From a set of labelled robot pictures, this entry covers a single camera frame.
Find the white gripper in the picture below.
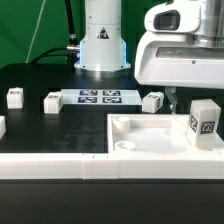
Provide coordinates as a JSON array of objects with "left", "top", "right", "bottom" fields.
[{"left": 134, "top": 31, "right": 224, "bottom": 114}]

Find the white square tabletop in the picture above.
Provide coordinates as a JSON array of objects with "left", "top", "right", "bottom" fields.
[{"left": 107, "top": 114, "right": 224, "bottom": 155}]

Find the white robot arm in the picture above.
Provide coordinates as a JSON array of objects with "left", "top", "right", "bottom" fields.
[{"left": 74, "top": 0, "right": 224, "bottom": 94}]

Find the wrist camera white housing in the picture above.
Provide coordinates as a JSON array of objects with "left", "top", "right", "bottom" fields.
[{"left": 144, "top": 0, "right": 201, "bottom": 33}]

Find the white marker base plate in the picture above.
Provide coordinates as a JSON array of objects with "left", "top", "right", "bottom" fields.
[{"left": 61, "top": 89, "right": 141, "bottom": 105}]

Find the black cable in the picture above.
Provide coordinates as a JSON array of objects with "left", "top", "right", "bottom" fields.
[{"left": 29, "top": 0, "right": 81, "bottom": 64}]

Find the white thin cable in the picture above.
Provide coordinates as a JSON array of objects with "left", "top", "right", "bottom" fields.
[{"left": 25, "top": 0, "right": 48, "bottom": 64}]

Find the white obstacle wall front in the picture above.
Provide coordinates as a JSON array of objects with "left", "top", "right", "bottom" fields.
[{"left": 0, "top": 153, "right": 224, "bottom": 180}]

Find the white obstacle wall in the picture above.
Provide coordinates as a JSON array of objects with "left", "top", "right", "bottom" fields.
[
  {"left": 0, "top": 153, "right": 224, "bottom": 180},
  {"left": 0, "top": 116, "right": 6, "bottom": 140}
]

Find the white obstacle wall left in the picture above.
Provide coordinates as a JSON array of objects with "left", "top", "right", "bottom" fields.
[{"left": 0, "top": 116, "right": 6, "bottom": 140}]

